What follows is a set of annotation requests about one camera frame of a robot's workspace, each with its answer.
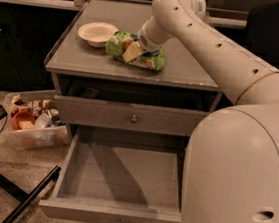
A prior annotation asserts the grey drawer cabinet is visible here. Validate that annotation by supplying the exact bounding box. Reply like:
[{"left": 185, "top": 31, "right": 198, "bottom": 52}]
[{"left": 46, "top": 0, "right": 221, "bottom": 149}]

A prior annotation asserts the white paper bowl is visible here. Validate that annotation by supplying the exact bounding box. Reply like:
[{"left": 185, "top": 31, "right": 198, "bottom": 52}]
[{"left": 78, "top": 22, "right": 118, "bottom": 48}]

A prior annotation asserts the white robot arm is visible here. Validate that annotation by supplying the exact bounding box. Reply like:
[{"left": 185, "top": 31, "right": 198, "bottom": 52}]
[{"left": 124, "top": 0, "right": 279, "bottom": 223}]

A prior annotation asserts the snack package in bin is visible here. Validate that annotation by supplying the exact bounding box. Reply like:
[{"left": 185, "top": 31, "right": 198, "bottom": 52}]
[{"left": 9, "top": 95, "right": 52, "bottom": 118}]

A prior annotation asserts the clear plastic storage bin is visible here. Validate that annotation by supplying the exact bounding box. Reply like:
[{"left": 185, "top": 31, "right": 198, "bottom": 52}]
[{"left": 3, "top": 90, "right": 70, "bottom": 151}]

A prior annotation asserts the open grey middle drawer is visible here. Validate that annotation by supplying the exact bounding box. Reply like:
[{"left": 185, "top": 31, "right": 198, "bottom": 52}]
[{"left": 39, "top": 126, "right": 186, "bottom": 223}]

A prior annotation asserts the green rice chip bag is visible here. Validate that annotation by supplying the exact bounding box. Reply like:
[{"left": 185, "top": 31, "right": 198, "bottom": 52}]
[{"left": 105, "top": 31, "right": 166, "bottom": 71}]

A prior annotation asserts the round metal upper knob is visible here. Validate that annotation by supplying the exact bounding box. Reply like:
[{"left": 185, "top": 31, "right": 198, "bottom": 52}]
[{"left": 130, "top": 115, "right": 138, "bottom": 123}]

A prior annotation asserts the orange bowl in bin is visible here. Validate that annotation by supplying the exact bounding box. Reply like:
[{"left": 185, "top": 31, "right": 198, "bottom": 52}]
[{"left": 11, "top": 110, "right": 36, "bottom": 130}]

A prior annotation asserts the closed grey upper drawer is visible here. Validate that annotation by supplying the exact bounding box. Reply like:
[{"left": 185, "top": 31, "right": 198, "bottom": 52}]
[{"left": 54, "top": 95, "right": 208, "bottom": 137}]

